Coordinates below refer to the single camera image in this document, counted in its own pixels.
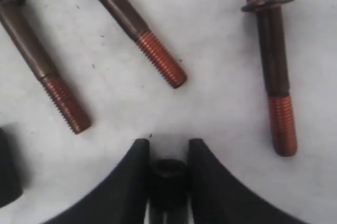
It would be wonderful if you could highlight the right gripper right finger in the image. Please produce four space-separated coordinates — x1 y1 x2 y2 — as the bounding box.
187 138 309 224

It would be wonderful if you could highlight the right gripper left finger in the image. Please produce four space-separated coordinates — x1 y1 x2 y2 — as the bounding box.
39 138 151 224

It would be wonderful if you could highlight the black cylindrical sleeve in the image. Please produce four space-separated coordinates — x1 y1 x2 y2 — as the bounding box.
146 157 193 224
0 121 24 205

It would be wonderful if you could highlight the dark bolt with copper thread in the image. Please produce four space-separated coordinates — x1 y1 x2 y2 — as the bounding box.
0 0 93 135
62 0 188 89
241 0 299 157

